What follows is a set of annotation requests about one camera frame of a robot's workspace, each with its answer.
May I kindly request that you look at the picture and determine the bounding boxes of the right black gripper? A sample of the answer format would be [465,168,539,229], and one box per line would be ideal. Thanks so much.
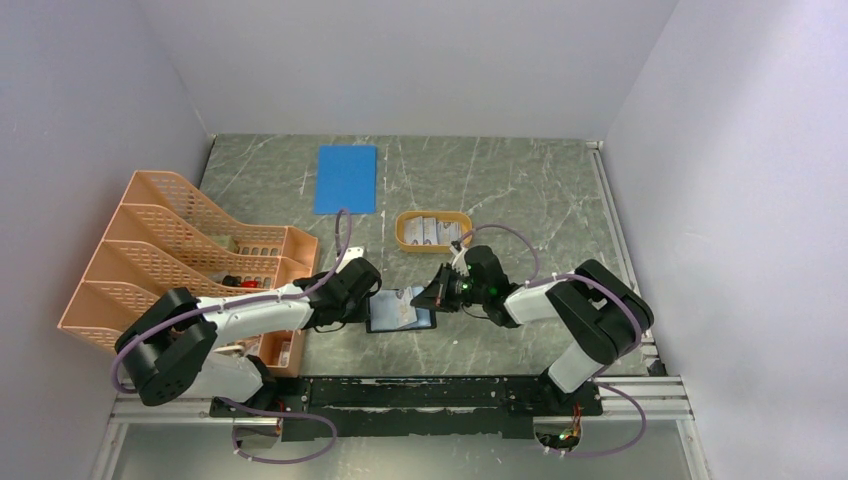
[410,263,488,313]

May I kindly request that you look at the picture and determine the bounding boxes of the black card holder wallet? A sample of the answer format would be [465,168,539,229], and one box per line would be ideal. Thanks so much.
[366,286,437,334]

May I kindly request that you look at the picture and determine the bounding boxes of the yellow oval tray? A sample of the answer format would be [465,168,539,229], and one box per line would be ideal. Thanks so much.
[395,210,472,254]

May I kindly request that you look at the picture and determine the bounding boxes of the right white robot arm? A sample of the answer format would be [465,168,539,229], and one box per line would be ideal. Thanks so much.
[410,245,654,414]

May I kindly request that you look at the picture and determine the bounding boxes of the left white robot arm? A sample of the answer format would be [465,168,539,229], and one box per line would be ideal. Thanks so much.
[110,257,382,416]

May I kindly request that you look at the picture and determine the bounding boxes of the silver VIP card stack left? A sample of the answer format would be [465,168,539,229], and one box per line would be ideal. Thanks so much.
[403,216,438,246]

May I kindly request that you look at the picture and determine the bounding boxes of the blue flat mat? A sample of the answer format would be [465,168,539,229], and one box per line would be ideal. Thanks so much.
[313,145,378,215]

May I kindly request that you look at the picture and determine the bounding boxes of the orange mesh file rack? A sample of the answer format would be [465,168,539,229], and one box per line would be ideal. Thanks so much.
[57,170,320,352]

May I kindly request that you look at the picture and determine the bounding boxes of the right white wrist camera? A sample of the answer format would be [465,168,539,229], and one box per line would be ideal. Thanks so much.
[450,241,468,275]

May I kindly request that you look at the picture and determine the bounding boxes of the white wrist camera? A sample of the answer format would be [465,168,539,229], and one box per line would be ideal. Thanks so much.
[342,246,366,261]
[450,241,468,275]

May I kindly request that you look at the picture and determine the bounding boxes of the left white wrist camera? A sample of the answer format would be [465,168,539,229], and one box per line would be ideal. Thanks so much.
[342,246,366,261]

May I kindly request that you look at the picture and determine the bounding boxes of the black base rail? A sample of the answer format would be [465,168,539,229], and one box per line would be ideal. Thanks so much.
[209,375,603,442]

